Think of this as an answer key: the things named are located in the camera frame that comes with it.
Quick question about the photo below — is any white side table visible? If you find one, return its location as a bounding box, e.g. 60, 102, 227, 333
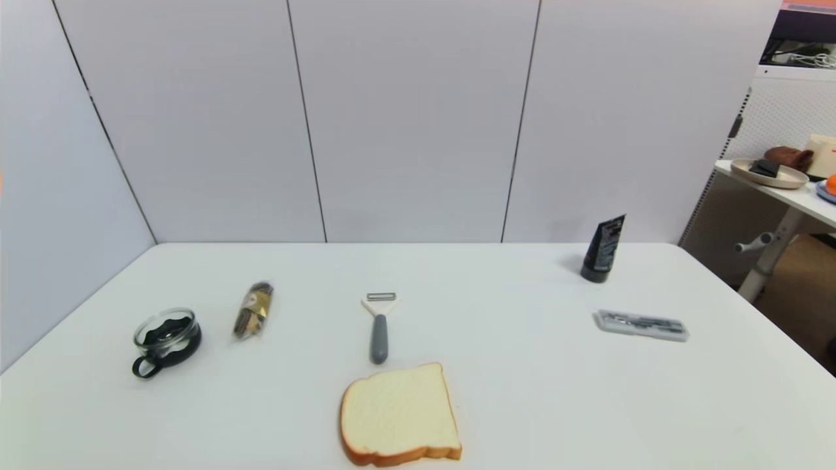
715, 159, 836, 304

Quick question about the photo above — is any beige plate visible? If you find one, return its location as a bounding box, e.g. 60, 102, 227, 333
730, 157, 811, 190

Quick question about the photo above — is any cream box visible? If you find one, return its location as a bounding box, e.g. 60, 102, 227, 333
807, 133, 836, 180

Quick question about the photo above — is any brown cloth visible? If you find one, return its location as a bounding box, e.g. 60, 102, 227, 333
764, 146, 815, 174

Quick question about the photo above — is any white perforated panel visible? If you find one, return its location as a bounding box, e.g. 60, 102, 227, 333
679, 65, 836, 288

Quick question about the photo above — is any white peeler with grey handle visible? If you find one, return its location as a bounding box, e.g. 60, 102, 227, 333
361, 292, 401, 366

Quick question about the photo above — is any black squeeze tube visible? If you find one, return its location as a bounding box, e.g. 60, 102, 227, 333
580, 213, 627, 284

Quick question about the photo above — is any white cable bundle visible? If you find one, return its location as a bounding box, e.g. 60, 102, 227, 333
787, 51, 836, 69

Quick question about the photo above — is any clear snack packet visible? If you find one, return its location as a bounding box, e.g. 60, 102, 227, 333
233, 281, 275, 341

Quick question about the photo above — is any slice of white bread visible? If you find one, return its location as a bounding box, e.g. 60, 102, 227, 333
338, 362, 463, 468

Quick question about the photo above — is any clear plastic tool case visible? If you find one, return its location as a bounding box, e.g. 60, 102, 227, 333
593, 309, 690, 343

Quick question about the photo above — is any glass cup with black holder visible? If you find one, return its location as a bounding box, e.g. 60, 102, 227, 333
132, 307, 202, 380

